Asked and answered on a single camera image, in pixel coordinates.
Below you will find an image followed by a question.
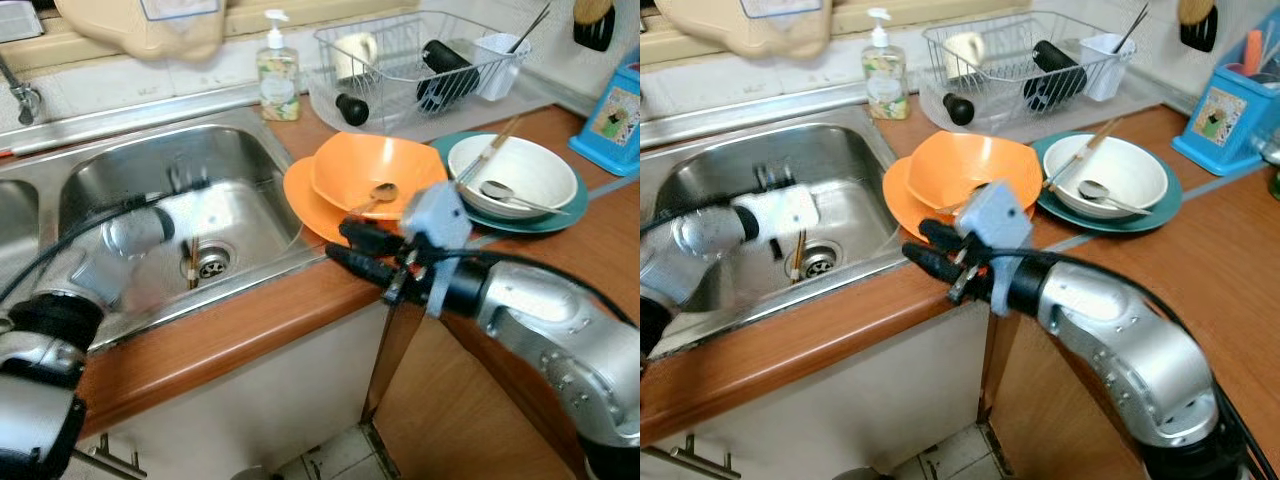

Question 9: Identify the teal plate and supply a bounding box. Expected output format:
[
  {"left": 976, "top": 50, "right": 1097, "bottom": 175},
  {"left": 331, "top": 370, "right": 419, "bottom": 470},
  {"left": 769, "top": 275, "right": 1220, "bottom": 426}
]
[
  {"left": 1029, "top": 129, "right": 1185, "bottom": 236},
  {"left": 429, "top": 129, "right": 590, "bottom": 236}
]

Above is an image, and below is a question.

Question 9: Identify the small black cup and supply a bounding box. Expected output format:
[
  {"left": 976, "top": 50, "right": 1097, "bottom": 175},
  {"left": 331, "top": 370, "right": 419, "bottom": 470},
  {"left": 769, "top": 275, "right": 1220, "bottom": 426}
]
[
  {"left": 941, "top": 92, "right": 977, "bottom": 128},
  {"left": 334, "top": 92, "right": 371, "bottom": 128}
]

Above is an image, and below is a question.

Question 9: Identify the wire dish rack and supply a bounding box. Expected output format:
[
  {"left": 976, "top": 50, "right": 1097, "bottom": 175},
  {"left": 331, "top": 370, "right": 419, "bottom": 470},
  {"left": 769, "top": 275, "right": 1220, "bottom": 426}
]
[
  {"left": 313, "top": 10, "right": 534, "bottom": 134},
  {"left": 921, "top": 10, "right": 1142, "bottom": 134}
]

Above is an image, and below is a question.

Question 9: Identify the metal cabinet handle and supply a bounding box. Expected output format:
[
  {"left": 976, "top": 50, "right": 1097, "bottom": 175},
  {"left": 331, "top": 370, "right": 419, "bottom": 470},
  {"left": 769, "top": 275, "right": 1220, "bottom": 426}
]
[
  {"left": 94, "top": 434, "right": 147, "bottom": 480},
  {"left": 670, "top": 433, "right": 747, "bottom": 480}
]

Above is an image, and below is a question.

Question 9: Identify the blue plastic utensil box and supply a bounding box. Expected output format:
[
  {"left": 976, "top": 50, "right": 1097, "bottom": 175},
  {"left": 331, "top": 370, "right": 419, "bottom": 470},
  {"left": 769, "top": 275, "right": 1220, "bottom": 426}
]
[
  {"left": 1171, "top": 60, "right": 1280, "bottom": 178},
  {"left": 567, "top": 60, "right": 641, "bottom": 178}
]

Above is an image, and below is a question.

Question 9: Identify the chrome sink faucet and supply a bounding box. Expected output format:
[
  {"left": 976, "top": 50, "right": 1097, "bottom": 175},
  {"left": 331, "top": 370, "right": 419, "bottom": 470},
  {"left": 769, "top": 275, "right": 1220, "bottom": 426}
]
[{"left": 0, "top": 55, "right": 44, "bottom": 127}]

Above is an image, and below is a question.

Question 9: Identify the wooden cabinet door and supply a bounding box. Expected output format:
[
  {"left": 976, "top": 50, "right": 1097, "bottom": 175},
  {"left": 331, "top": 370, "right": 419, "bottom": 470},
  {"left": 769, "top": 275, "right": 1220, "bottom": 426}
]
[
  {"left": 984, "top": 313, "right": 1153, "bottom": 480},
  {"left": 364, "top": 300, "right": 593, "bottom": 480}
]

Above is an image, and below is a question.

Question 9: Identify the black bottle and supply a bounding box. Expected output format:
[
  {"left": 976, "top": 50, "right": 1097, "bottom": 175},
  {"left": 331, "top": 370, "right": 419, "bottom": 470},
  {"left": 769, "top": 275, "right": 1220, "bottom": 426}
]
[
  {"left": 1024, "top": 39, "right": 1090, "bottom": 114},
  {"left": 416, "top": 39, "right": 482, "bottom": 114}
]

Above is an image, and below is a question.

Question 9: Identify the grey drying mat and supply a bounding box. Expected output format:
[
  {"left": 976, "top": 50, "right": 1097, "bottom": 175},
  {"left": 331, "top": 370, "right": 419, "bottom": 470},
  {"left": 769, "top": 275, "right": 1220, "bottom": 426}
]
[
  {"left": 305, "top": 60, "right": 577, "bottom": 142},
  {"left": 914, "top": 60, "right": 1193, "bottom": 142}
]

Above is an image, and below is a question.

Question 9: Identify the black utensil handle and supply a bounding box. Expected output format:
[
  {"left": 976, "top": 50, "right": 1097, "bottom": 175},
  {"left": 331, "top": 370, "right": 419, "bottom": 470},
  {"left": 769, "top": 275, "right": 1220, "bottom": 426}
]
[
  {"left": 1114, "top": 2, "right": 1152, "bottom": 54},
  {"left": 509, "top": 2, "right": 554, "bottom": 54}
]

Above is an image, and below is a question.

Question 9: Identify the white bowl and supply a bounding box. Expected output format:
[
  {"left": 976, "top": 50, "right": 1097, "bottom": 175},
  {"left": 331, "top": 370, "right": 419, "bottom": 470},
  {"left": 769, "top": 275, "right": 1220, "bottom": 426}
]
[
  {"left": 1042, "top": 133, "right": 1170, "bottom": 222},
  {"left": 446, "top": 133, "right": 580, "bottom": 222}
]

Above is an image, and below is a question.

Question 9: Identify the orange plate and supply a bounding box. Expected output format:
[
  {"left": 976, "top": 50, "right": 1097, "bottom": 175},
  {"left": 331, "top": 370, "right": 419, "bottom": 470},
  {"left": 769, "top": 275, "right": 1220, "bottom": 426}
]
[
  {"left": 881, "top": 155, "right": 1011, "bottom": 242},
  {"left": 283, "top": 155, "right": 421, "bottom": 247}
]

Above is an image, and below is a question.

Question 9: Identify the double stainless steel sink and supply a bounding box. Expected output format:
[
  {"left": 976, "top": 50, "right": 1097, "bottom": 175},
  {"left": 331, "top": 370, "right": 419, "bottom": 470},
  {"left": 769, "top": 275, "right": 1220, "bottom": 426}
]
[
  {"left": 640, "top": 105, "right": 927, "bottom": 353},
  {"left": 0, "top": 105, "right": 327, "bottom": 353}
]

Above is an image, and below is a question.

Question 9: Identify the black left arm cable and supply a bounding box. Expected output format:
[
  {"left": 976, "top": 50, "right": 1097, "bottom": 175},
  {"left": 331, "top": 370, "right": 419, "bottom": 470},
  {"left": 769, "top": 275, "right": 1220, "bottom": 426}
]
[
  {"left": 640, "top": 192, "right": 743, "bottom": 237},
  {"left": 0, "top": 190, "right": 166, "bottom": 306}
]

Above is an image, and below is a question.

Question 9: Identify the silver metal spoon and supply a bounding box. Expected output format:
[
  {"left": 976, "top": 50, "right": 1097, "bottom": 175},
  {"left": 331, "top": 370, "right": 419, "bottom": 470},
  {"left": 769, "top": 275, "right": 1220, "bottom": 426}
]
[
  {"left": 1077, "top": 179, "right": 1162, "bottom": 217},
  {"left": 479, "top": 179, "right": 572, "bottom": 217}
]

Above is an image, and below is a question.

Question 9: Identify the white cutlery holder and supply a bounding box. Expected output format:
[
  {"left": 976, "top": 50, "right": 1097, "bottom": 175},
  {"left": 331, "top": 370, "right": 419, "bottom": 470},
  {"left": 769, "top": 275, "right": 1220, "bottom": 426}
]
[
  {"left": 472, "top": 32, "right": 527, "bottom": 102},
  {"left": 1079, "top": 32, "right": 1137, "bottom": 102}
]

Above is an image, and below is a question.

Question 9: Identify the white cabinet door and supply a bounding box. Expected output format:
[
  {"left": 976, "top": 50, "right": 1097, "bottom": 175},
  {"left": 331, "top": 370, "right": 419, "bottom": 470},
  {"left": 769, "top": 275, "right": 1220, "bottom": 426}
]
[
  {"left": 640, "top": 300, "right": 993, "bottom": 480},
  {"left": 92, "top": 300, "right": 397, "bottom": 480}
]

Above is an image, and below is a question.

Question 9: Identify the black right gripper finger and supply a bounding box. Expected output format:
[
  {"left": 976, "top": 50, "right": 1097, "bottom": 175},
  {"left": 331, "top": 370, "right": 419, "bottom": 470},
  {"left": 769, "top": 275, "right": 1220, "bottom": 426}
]
[
  {"left": 917, "top": 217, "right": 980, "bottom": 258},
  {"left": 902, "top": 242, "right": 970, "bottom": 292},
  {"left": 338, "top": 218, "right": 407, "bottom": 258},
  {"left": 325, "top": 243, "right": 400, "bottom": 292}
]

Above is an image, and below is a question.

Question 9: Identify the black wooden-handled hanging brush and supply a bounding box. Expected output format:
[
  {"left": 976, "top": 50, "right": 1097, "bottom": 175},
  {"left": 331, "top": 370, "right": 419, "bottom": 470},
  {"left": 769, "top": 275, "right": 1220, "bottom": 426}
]
[
  {"left": 572, "top": 0, "right": 617, "bottom": 54},
  {"left": 1177, "top": 0, "right": 1220, "bottom": 54}
]

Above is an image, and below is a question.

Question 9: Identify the clear soap pump bottle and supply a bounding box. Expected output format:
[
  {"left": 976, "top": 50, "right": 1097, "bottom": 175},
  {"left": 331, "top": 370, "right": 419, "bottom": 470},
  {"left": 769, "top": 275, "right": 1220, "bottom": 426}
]
[
  {"left": 256, "top": 8, "right": 302, "bottom": 123},
  {"left": 862, "top": 8, "right": 910, "bottom": 122}
]

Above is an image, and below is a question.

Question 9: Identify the beige hanging kitchen item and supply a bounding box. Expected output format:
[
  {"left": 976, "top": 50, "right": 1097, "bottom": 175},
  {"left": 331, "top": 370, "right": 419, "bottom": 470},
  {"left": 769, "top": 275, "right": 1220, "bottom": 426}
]
[
  {"left": 654, "top": 0, "right": 832, "bottom": 60},
  {"left": 54, "top": 0, "right": 227, "bottom": 62}
]

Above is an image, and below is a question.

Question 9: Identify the cream mug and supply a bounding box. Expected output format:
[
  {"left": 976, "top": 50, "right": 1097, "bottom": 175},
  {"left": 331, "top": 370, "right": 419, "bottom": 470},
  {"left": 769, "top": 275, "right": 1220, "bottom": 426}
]
[
  {"left": 942, "top": 32, "right": 987, "bottom": 82},
  {"left": 335, "top": 32, "right": 380, "bottom": 82}
]

